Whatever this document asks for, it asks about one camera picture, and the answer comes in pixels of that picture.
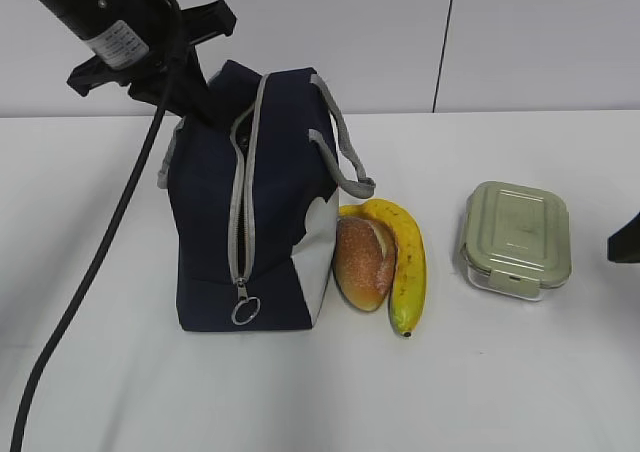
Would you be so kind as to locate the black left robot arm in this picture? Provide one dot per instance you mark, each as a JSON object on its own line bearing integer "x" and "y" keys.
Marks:
{"x": 148, "y": 47}

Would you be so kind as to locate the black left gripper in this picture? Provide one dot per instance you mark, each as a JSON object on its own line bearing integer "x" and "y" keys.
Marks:
{"x": 172, "y": 63}

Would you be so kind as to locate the yellow banana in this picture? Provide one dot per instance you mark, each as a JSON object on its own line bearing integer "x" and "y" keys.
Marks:
{"x": 410, "y": 283}

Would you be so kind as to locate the sugared bread roll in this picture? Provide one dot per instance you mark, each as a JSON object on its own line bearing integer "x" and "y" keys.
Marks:
{"x": 364, "y": 262}

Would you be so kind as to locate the navy blue lunch bag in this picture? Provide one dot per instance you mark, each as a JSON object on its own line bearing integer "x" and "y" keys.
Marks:
{"x": 255, "y": 201}

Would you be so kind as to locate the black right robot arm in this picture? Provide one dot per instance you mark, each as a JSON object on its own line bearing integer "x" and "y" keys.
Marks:
{"x": 624, "y": 245}

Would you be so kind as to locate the green lid glass container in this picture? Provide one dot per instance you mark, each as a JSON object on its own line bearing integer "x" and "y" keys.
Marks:
{"x": 515, "y": 240}

